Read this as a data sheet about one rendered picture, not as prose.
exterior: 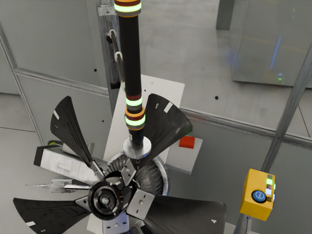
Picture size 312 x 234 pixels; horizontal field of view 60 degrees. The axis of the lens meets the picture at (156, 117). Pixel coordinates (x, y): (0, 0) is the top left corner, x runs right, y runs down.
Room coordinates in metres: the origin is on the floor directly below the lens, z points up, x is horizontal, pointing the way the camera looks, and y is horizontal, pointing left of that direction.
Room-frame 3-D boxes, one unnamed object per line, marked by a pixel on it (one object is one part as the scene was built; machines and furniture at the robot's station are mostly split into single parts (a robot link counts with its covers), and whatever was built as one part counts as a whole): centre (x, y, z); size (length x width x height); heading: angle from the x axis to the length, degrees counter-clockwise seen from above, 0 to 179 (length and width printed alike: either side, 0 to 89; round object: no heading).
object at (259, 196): (0.56, -0.38, 1.08); 0.04 x 0.04 x 0.02
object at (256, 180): (0.60, -0.40, 1.02); 0.16 x 0.10 x 0.11; 158
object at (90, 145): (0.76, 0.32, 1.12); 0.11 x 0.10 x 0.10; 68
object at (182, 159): (1.01, -0.05, 0.84); 0.36 x 0.24 x 0.03; 68
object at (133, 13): (0.46, 0.05, 1.79); 0.04 x 0.04 x 0.01
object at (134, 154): (0.47, 0.05, 1.49); 0.09 x 0.07 x 0.10; 13
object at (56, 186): (0.60, 0.36, 1.08); 0.07 x 0.04 x 0.06; 79
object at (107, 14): (1.07, 0.19, 1.53); 0.10 x 0.07 x 0.08; 13
